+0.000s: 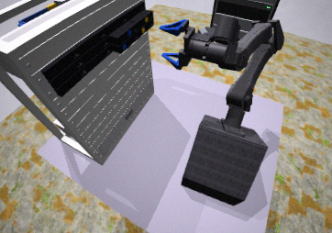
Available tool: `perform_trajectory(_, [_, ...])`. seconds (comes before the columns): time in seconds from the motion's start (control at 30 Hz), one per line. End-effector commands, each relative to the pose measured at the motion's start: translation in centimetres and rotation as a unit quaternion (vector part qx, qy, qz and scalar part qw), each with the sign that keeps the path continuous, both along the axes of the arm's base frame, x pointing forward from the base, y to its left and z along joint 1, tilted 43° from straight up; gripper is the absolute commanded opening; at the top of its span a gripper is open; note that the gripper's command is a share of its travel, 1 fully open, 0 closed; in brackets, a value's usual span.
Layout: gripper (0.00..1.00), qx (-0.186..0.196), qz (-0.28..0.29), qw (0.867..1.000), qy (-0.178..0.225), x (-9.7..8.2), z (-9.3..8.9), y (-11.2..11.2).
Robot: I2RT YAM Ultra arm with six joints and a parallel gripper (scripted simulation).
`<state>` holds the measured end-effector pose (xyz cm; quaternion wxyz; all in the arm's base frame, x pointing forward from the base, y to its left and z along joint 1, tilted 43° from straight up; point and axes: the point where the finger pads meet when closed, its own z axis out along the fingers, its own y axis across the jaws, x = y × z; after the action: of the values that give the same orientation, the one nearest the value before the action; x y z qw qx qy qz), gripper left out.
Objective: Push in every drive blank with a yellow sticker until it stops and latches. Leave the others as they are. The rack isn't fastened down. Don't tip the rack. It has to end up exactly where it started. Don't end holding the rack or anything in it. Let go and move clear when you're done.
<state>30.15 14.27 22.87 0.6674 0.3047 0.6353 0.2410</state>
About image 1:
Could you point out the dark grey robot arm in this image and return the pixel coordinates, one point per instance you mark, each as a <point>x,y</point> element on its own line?
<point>259,40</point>

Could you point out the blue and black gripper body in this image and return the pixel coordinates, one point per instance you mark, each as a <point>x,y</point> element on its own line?
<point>191,48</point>

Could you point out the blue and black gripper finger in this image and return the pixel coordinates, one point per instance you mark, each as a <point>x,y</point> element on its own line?
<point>175,28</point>
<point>175,55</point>

